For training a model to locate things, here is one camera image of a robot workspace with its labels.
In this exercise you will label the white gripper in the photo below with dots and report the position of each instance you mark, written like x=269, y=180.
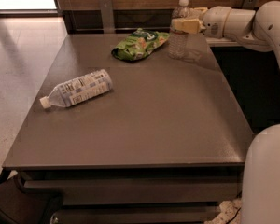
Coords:
x=213, y=20

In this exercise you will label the clear water bottle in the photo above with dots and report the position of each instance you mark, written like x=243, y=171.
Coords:
x=178, y=39

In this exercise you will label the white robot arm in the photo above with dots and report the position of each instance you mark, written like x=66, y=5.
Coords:
x=256, y=30

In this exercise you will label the green rice chip bag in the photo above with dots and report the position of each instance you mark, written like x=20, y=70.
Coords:
x=139, y=44

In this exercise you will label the labelled bottle lying down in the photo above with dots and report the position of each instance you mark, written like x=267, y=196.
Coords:
x=78, y=90

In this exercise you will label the grey drawer cabinet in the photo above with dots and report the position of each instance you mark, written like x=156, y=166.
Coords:
x=170, y=133

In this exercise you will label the dark chair corner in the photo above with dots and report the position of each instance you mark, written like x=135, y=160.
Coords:
x=19, y=205

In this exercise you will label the right metal wall bracket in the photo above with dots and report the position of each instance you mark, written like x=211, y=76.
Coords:
x=249, y=4

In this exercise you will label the metal wall bracket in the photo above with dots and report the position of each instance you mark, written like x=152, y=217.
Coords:
x=249, y=4
x=106, y=8

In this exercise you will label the left metal wall bracket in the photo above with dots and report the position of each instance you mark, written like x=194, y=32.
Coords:
x=106, y=8

